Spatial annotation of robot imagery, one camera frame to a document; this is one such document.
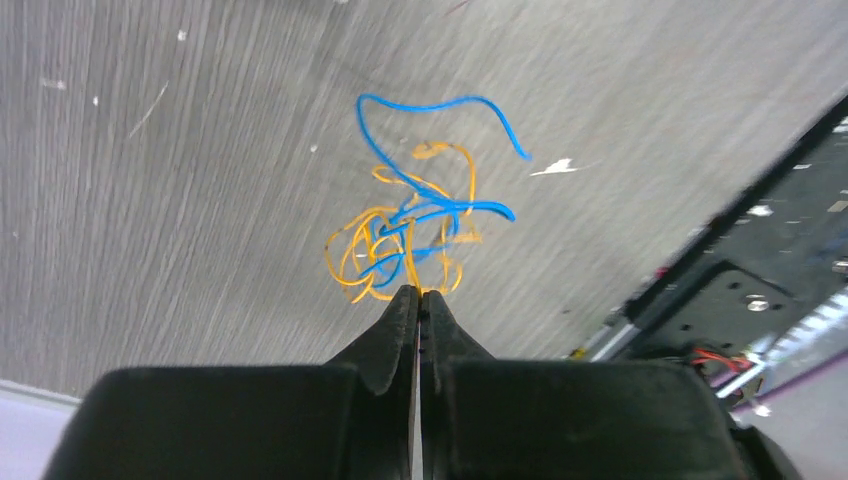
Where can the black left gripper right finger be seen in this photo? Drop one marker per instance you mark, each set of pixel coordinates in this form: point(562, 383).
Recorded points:
point(484, 418)

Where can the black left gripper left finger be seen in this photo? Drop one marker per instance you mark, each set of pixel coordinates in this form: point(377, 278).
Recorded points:
point(349, 418)

